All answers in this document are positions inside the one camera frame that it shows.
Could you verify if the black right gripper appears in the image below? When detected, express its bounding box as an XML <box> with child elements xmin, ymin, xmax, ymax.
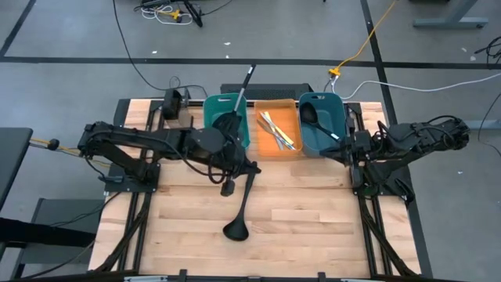
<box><xmin>319</xmin><ymin>117</ymin><xmax>375</xmax><ymax>189</ymax></box>

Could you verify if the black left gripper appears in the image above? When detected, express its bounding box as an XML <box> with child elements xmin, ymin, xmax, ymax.
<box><xmin>218</xmin><ymin>150</ymin><xmax>262</xmax><ymax>197</ymax></box>

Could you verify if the black slotted spatula steel handle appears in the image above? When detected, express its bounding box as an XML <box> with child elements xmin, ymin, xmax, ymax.
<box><xmin>212</xmin><ymin>64</ymin><xmax>258</xmax><ymax>139</ymax></box>

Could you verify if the teal-patterned handle knife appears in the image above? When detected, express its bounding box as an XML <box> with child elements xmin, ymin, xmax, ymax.
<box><xmin>256</xmin><ymin>118</ymin><xmax>297</xmax><ymax>151</ymax></box>

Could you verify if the black ladle with white label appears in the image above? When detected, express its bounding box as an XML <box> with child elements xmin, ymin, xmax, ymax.
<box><xmin>299</xmin><ymin>102</ymin><xmax>341</xmax><ymax>142</ymax></box>

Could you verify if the yellow-handled knife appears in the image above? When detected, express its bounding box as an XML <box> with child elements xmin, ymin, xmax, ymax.
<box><xmin>263</xmin><ymin>111</ymin><xmax>285</xmax><ymax>151</ymax></box>
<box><xmin>259</xmin><ymin>112</ymin><xmax>295</xmax><ymax>146</ymax></box>

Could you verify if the black plastic ladle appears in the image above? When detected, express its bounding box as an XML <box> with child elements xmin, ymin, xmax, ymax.
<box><xmin>222</xmin><ymin>172</ymin><xmax>258</xmax><ymax>242</ymax></box>

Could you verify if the blue-teal plastic bin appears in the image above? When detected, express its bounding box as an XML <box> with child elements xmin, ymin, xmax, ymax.
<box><xmin>298</xmin><ymin>92</ymin><xmax>351</xmax><ymax>157</ymax></box>

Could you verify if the green-teal plastic bin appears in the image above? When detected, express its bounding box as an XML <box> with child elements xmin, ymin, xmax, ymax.
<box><xmin>202</xmin><ymin>93</ymin><xmax>252</xmax><ymax>150</ymax></box>

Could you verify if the orange translucent plastic tray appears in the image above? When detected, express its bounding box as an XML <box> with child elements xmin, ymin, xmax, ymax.
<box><xmin>253</xmin><ymin>98</ymin><xmax>305</xmax><ymax>159</ymax></box>

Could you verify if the black perforated computer case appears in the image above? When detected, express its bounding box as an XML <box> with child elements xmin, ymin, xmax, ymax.
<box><xmin>220</xmin><ymin>82</ymin><xmax>314</xmax><ymax>101</ymax></box>

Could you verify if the black box device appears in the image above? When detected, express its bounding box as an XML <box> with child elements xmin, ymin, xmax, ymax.
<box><xmin>161</xmin><ymin>89</ymin><xmax>184</xmax><ymax>121</ymax></box>

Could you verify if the grey desk leg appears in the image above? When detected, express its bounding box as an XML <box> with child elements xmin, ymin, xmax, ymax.
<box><xmin>467</xmin><ymin>119</ymin><xmax>501</xmax><ymax>132</ymax></box>
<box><xmin>413</xmin><ymin>0</ymin><xmax>490</xmax><ymax>30</ymax></box>

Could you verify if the black tripod leg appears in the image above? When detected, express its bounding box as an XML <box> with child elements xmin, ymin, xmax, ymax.
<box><xmin>182</xmin><ymin>0</ymin><xmax>204</xmax><ymax>28</ymax></box>

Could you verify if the black beam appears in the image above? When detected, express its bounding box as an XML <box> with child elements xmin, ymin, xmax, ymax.
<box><xmin>0</xmin><ymin>217</ymin><xmax>97</xmax><ymax>248</ymax></box>

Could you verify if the black side table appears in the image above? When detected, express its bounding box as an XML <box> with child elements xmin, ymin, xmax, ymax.
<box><xmin>0</xmin><ymin>127</ymin><xmax>34</xmax><ymax>211</ymax></box>

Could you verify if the black cable loop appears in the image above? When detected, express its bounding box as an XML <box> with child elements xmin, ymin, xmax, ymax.
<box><xmin>206</xmin><ymin>154</ymin><xmax>236</xmax><ymax>185</ymax></box>

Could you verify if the yellow extension cable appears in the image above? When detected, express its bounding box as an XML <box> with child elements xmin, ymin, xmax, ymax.
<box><xmin>327</xmin><ymin>0</ymin><xmax>398</xmax><ymax>78</ymax></box>

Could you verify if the black aluminium rail frame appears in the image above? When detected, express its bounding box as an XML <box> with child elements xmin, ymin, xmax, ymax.
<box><xmin>92</xmin><ymin>99</ymin><xmax>193</xmax><ymax>275</ymax></box>
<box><xmin>344</xmin><ymin>102</ymin><xmax>422</xmax><ymax>277</ymax></box>

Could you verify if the white floor cable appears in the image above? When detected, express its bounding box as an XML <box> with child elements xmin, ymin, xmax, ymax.
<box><xmin>323</xmin><ymin>72</ymin><xmax>501</xmax><ymax>101</ymax></box>

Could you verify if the black floor cable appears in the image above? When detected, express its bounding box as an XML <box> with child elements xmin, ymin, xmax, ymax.
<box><xmin>112</xmin><ymin>0</ymin><xmax>211</xmax><ymax>99</ymax></box>
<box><xmin>477</xmin><ymin>92</ymin><xmax>501</xmax><ymax>157</ymax></box>

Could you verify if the white coiled cable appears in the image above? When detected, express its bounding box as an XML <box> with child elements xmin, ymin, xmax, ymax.
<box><xmin>139</xmin><ymin>4</ymin><xmax>195</xmax><ymax>27</ymax></box>

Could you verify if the black cable bundle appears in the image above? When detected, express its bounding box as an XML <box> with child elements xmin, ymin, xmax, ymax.
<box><xmin>473</xmin><ymin>36</ymin><xmax>501</xmax><ymax>63</ymax></box>

